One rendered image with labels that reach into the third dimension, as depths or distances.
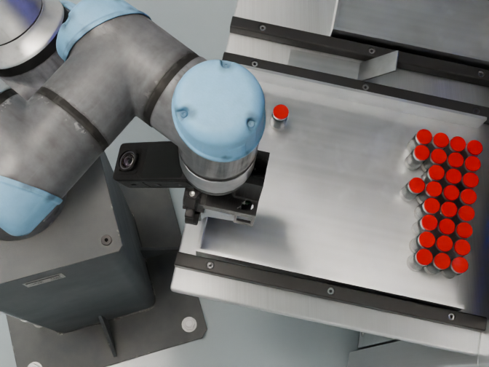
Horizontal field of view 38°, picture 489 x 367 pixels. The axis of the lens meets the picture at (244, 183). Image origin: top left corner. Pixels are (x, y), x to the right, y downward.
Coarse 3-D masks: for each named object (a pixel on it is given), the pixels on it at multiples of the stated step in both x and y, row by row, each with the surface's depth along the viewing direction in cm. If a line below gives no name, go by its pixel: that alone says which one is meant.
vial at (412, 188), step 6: (414, 180) 91; (420, 180) 91; (408, 186) 92; (414, 186) 91; (420, 186) 91; (402, 192) 94; (408, 192) 92; (414, 192) 91; (420, 192) 91; (402, 198) 95; (408, 198) 94; (414, 198) 94
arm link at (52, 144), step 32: (0, 96) 57; (32, 96) 59; (0, 128) 56; (32, 128) 57; (64, 128) 57; (96, 128) 59; (0, 160) 56; (32, 160) 56; (64, 160) 58; (0, 192) 55; (32, 192) 56; (64, 192) 59; (0, 224) 56; (32, 224) 58
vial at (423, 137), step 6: (420, 132) 93; (426, 132) 93; (414, 138) 94; (420, 138) 93; (426, 138) 93; (408, 144) 97; (414, 144) 94; (420, 144) 93; (426, 144) 93; (408, 150) 97
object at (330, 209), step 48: (288, 96) 99; (336, 96) 98; (384, 96) 96; (288, 144) 97; (336, 144) 97; (384, 144) 97; (288, 192) 95; (336, 192) 95; (384, 192) 95; (240, 240) 93; (288, 240) 93; (336, 240) 93; (384, 240) 94; (384, 288) 89; (432, 288) 92
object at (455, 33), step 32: (352, 0) 103; (384, 0) 103; (416, 0) 104; (448, 0) 104; (480, 0) 104; (352, 32) 98; (384, 32) 102; (416, 32) 102; (448, 32) 102; (480, 32) 103; (480, 64) 99
